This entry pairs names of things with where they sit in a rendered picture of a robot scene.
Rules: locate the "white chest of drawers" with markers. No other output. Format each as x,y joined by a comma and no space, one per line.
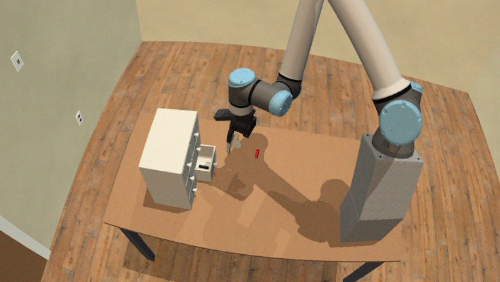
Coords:
164,155

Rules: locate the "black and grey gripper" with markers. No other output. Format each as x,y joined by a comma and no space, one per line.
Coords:
243,125

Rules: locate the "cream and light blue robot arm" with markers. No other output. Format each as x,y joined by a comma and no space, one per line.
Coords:
396,99

